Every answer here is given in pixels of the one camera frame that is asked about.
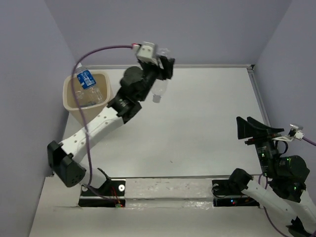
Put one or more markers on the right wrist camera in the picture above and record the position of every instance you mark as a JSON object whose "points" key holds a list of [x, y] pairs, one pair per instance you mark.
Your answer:
{"points": [[296, 132]]}

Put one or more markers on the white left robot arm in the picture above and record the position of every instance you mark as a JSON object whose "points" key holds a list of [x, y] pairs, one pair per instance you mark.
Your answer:
{"points": [[65, 157]]}

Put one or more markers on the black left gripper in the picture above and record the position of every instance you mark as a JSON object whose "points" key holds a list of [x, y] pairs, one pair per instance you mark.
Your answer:
{"points": [[165, 75]]}

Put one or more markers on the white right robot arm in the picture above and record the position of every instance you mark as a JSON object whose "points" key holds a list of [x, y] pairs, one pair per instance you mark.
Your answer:
{"points": [[207, 121]]}

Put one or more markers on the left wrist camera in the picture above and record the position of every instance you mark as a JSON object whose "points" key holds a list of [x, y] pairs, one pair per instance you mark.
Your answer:
{"points": [[146, 52]]}

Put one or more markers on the clear bottle white cap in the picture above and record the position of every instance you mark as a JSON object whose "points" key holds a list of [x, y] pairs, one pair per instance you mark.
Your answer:
{"points": [[160, 86]]}

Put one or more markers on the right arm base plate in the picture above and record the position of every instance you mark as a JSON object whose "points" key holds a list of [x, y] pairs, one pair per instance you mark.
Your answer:
{"points": [[225, 196]]}

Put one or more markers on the blue label bottle front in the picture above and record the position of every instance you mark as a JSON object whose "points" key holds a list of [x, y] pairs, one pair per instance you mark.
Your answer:
{"points": [[89, 94]]}

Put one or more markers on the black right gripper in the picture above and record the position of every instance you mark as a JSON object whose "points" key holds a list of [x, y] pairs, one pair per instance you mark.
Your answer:
{"points": [[246, 129]]}

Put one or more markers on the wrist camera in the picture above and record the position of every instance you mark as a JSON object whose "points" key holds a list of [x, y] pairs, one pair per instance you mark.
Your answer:
{"points": [[296, 132], [146, 52]]}

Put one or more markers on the beige plastic bin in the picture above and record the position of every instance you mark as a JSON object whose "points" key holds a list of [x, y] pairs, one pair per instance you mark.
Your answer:
{"points": [[90, 109]]}

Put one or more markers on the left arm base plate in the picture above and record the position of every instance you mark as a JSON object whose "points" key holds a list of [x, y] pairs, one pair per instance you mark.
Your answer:
{"points": [[110, 195]]}

